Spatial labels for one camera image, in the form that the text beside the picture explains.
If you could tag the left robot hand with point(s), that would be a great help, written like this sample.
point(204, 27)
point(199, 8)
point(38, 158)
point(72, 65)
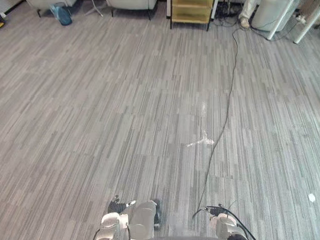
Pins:
point(117, 207)

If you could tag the white table leg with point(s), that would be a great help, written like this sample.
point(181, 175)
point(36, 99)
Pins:
point(277, 23)
point(306, 27)

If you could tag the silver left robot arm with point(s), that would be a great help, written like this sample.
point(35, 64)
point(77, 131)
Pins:
point(110, 223)

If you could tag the dark robot foot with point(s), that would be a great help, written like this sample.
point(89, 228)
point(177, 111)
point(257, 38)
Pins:
point(157, 212)

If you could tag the white thin stand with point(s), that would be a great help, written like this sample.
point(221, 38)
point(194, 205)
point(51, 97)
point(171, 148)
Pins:
point(96, 7)

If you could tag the yellow shelf cart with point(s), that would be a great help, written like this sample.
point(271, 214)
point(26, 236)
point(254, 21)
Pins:
point(191, 11)

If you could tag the person's leg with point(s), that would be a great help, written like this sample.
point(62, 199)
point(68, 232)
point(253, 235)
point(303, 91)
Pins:
point(246, 12)

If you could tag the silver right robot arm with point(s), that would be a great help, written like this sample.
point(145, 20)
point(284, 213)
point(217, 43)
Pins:
point(225, 226)

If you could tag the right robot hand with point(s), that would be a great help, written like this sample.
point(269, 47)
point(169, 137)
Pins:
point(213, 211)

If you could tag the blue bag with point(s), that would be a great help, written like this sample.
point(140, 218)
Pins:
point(61, 15)

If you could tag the clear tape mark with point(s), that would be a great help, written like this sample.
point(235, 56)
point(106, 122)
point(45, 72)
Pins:
point(203, 141)

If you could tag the white paper scrap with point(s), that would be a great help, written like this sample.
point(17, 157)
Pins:
point(312, 197)

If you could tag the white armchair with dark legs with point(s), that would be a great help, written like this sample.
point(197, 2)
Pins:
point(131, 4)

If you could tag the white round appliance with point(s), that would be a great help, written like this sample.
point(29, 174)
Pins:
point(270, 13)

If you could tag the white power strip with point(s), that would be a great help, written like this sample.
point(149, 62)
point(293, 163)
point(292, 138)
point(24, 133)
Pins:
point(300, 18)

